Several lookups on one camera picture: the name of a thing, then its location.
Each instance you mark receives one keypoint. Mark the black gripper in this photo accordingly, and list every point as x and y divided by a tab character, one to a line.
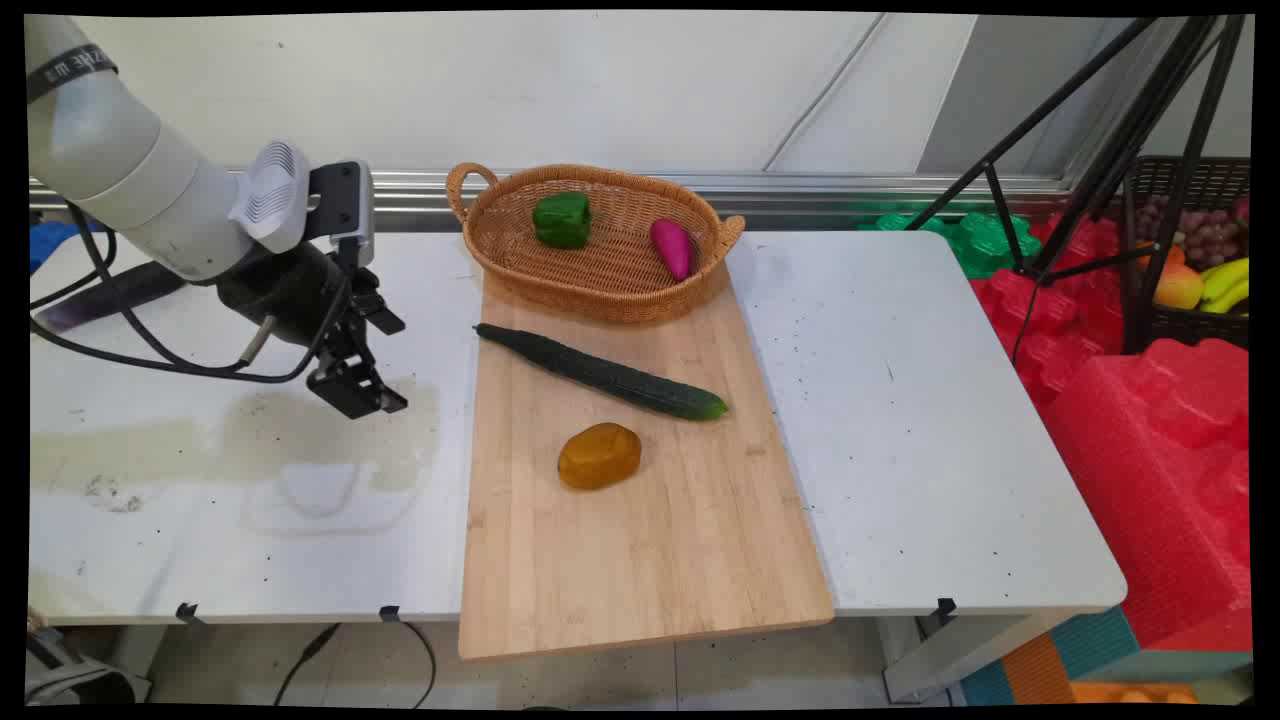
285	295

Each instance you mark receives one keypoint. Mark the woven wicker basket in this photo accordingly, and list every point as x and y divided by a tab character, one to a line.
600	270

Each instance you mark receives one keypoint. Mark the magenta sweet potato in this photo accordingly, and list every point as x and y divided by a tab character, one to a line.
672	248

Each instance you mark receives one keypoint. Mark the purple grapes bunch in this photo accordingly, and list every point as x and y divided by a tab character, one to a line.
1205	232

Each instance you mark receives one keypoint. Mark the green bell pepper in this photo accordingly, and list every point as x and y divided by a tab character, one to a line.
562	220

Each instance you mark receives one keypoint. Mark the grey bag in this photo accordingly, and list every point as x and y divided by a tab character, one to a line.
75	680

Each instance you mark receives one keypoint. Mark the aluminium wall rail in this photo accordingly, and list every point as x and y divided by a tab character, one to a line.
850	190

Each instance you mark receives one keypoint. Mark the white table leg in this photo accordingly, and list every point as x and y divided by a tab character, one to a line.
960	660

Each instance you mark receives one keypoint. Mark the dark purple eggplant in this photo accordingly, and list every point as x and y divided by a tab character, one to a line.
100	300

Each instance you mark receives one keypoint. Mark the yellow red mango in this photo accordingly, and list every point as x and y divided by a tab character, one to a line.
1178	288

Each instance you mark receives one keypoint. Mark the red foam mats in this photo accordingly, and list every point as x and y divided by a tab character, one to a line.
1150	470

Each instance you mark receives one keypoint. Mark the black tripod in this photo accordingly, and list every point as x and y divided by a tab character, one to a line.
1110	160

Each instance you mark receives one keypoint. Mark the blue foam piece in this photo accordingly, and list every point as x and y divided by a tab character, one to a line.
55	242

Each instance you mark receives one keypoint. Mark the black wicker fruit crate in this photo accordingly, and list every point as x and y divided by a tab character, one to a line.
1200	330

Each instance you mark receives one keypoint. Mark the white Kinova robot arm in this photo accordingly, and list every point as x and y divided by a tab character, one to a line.
130	165

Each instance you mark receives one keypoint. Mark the long green cucumber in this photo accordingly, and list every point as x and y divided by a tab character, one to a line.
610	375

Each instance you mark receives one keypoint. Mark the blue and orange foam tiles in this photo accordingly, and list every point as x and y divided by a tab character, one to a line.
1060	665

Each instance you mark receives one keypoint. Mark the orange-brown potato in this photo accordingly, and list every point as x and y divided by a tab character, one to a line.
600	456

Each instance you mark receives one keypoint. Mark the green foam mat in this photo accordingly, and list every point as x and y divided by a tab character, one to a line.
985	245

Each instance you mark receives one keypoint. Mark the yellow green bananas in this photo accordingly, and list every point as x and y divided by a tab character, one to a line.
1228	282

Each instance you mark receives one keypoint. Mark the wooden cutting board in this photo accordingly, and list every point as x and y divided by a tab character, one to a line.
640	550

